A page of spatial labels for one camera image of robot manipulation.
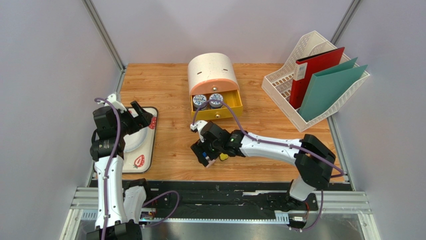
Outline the blue patterned tape roll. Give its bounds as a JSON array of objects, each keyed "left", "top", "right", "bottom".
[
  {"left": 192, "top": 94, "right": 208, "bottom": 111},
  {"left": 209, "top": 93, "right": 224, "bottom": 109}
]

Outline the round drawer storage box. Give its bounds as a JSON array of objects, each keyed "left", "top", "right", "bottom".
[{"left": 187, "top": 52, "right": 243, "bottom": 121}]

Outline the red file folder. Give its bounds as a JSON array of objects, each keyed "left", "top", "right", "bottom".
[{"left": 288, "top": 47, "right": 345, "bottom": 110}]

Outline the teal file folder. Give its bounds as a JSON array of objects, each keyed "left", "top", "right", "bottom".
[{"left": 298, "top": 58, "right": 368, "bottom": 122}]

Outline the yellow bone-shaped eraser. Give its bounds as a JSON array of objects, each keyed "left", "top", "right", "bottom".
[{"left": 219, "top": 153, "right": 229, "bottom": 161}]

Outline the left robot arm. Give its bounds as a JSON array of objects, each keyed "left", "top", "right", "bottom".
[{"left": 86, "top": 97, "right": 153, "bottom": 240}]

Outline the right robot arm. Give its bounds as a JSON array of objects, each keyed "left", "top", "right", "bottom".
[{"left": 189, "top": 120, "right": 336, "bottom": 202}]

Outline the white paper plate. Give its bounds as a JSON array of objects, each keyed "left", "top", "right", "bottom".
[{"left": 123, "top": 127, "right": 148, "bottom": 153}]

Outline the strawberry pattern tray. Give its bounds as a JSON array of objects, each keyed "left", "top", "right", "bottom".
[{"left": 122, "top": 106, "right": 159, "bottom": 174}]

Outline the white plastic file rack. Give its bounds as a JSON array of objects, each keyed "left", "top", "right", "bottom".
[{"left": 261, "top": 30, "right": 370, "bottom": 132}]

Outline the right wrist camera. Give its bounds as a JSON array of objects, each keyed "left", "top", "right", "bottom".
[{"left": 189, "top": 120, "right": 208, "bottom": 142}]

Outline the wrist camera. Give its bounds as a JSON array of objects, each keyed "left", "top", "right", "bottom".
[
  {"left": 94, "top": 92, "right": 128, "bottom": 113},
  {"left": 189, "top": 120, "right": 208, "bottom": 142}
]

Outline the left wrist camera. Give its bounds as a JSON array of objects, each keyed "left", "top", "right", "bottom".
[{"left": 94, "top": 92, "right": 128, "bottom": 113}]

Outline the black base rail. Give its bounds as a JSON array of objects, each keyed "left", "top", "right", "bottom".
[{"left": 120, "top": 180, "right": 334, "bottom": 221}]

